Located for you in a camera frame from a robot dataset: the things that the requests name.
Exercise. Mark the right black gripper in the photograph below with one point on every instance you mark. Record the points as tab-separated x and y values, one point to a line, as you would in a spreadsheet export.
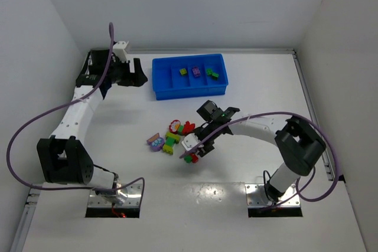
202	138

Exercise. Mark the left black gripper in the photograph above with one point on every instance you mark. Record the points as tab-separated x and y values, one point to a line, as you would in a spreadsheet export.
126	72

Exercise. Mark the purple butterfly lego brick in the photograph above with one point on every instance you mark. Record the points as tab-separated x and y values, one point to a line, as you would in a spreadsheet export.
196	72

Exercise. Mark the green curved lego brick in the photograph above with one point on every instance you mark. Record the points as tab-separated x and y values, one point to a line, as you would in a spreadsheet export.
209	71

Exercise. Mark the green square lego brick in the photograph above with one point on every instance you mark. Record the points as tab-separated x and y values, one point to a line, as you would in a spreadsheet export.
215	76

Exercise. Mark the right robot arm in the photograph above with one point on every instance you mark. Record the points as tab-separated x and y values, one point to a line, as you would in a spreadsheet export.
298	143

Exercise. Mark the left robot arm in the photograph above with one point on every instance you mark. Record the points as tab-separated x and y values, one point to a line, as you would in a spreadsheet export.
63	157

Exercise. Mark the red crown lego piece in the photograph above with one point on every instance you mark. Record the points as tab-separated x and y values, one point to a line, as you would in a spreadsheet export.
188	128

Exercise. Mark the blue divided plastic bin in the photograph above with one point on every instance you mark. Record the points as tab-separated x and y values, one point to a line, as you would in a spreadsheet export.
168	83

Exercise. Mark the green brick beside flower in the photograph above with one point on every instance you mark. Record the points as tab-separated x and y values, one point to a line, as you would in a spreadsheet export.
180	129

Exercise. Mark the lime green lego stack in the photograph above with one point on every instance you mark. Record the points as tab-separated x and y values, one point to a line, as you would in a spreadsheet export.
171	139

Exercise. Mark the red flower lego brick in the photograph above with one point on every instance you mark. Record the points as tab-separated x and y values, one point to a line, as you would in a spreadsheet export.
174	125

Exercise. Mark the purple paw lego brick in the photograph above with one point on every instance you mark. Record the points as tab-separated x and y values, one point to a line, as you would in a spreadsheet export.
156	142

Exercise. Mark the white front board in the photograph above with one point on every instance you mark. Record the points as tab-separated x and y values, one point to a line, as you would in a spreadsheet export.
192	217

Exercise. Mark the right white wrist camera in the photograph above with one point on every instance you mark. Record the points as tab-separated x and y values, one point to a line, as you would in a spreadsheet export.
190	143

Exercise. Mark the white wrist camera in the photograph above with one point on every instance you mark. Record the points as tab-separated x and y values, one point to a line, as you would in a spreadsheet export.
120	49
190	143

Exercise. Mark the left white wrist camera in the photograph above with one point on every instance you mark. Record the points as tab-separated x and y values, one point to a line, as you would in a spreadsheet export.
120	49

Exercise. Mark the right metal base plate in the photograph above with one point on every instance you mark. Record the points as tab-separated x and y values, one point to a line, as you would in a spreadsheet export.
257	197

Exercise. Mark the metal base plate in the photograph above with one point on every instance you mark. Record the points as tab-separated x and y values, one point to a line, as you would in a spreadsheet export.
128	198
257	197

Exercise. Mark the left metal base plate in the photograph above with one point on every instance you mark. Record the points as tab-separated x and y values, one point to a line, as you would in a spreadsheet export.
128	198

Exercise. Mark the left aluminium frame rail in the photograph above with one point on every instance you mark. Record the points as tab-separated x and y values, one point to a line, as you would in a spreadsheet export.
73	124

